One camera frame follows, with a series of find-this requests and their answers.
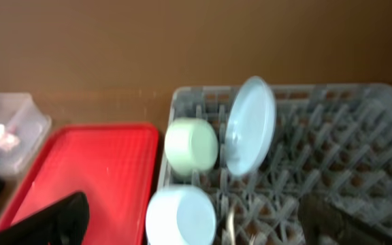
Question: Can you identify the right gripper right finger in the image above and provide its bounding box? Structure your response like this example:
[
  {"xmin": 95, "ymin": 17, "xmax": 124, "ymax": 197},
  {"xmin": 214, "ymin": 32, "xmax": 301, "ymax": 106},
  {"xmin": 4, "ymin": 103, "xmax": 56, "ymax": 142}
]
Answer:
[{"xmin": 297, "ymin": 194, "xmax": 392, "ymax": 245}]

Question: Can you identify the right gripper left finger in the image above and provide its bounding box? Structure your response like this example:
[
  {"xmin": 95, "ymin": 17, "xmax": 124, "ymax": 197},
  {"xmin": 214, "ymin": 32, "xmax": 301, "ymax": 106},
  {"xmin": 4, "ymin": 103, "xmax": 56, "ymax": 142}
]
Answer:
[{"xmin": 0, "ymin": 191, "xmax": 90, "ymax": 245}]

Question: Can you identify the white plastic spoon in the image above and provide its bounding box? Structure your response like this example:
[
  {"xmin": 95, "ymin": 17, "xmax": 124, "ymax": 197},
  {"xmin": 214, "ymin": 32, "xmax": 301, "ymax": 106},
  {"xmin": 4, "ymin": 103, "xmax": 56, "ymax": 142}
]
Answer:
[{"xmin": 226, "ymin": 205, "xmax": 236, "ymax": 245}]

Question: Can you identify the small light blue bowl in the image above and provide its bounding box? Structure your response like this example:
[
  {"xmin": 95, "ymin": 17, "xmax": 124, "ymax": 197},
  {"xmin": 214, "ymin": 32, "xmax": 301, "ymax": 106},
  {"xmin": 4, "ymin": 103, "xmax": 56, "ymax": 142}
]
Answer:
[{"xmin": 145, "ymin": 185, "xmax": 216, "ymax": 245}]

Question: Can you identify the large light blue plate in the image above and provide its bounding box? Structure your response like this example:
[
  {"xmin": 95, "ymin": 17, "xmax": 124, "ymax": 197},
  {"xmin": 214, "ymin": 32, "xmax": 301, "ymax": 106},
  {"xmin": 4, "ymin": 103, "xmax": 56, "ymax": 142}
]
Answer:
[{"xmin": 225, "ymin": 76, "xmax": 276, "ymax": 176}]

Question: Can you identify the green bowl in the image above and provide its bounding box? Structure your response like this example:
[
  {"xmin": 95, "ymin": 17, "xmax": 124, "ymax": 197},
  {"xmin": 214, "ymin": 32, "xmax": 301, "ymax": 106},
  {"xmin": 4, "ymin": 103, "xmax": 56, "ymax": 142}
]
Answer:
[{"xmin": 165, "ymin": 118, "xmax": 219, "ymax": 178}]

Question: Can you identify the white plastic fork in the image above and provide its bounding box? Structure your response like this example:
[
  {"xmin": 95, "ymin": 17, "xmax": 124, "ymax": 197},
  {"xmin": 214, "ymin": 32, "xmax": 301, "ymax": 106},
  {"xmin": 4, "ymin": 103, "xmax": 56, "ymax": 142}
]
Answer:
[{"xmin": 248, "ymin": 232, "xmax": 267, "ymax": 245}]

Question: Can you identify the grey dishwasher rack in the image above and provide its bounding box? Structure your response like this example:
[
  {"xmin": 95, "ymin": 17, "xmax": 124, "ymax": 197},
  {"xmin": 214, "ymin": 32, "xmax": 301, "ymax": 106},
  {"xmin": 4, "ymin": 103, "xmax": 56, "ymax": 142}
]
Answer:
[{"xmin": 158, "ymin": 84, "xmax": 392, "ymax": 244}]

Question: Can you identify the red serving tray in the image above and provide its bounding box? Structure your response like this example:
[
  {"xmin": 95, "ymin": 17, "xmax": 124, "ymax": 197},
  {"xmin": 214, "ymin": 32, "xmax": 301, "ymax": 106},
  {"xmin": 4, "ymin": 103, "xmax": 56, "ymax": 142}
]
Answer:
[{"xmin": 0, "ymin": 124, "xmax": 159, "ymax": 244}]

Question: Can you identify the clear plastic bin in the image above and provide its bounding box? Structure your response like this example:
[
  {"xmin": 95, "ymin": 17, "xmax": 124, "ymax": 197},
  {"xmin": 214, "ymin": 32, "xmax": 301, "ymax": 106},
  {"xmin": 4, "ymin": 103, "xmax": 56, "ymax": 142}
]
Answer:
[{"xmin": 0, "ymin": 93, "xmax": 51, "ymax": 178}]

